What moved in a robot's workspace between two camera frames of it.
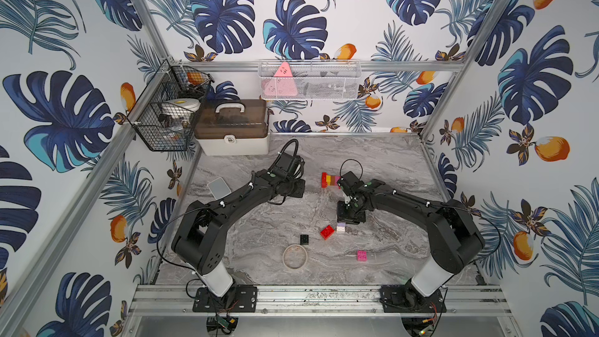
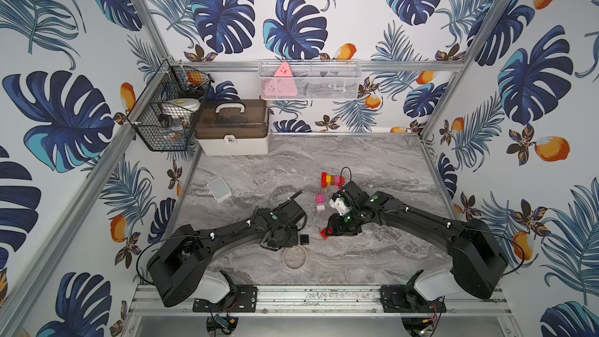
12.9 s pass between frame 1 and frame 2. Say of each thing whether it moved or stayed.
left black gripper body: moved
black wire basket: stayed
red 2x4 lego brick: stayed
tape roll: stayed
